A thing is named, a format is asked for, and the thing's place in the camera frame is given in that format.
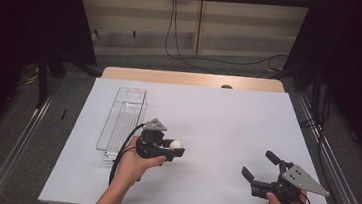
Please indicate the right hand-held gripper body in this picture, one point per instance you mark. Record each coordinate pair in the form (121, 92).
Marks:
(295, 180)

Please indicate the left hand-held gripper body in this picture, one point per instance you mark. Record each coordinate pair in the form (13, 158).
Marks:
(151, 146)

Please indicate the white egg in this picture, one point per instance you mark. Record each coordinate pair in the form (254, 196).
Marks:
(176, 144)

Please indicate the person's left hand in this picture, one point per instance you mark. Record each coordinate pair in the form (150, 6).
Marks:
(132, 169)

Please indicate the clear plastic container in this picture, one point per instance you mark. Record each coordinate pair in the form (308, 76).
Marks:
(124, 116)

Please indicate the white table mat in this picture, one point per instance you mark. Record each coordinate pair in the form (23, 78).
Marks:
(217, 119)

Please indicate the black metal stand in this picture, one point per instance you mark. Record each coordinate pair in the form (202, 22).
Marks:
(317, 95)
(43, 82)

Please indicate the dark table grommet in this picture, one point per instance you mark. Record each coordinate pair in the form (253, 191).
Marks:
(226, 86)

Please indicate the small yellow floor piece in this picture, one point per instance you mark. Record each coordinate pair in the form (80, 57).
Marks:
(272, 69)

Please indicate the small black floor piece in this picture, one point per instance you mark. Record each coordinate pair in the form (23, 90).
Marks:
(63, 114)

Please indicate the aluminium floor rail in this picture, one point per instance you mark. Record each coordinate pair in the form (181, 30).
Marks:
(16, 153)
(339, 177)

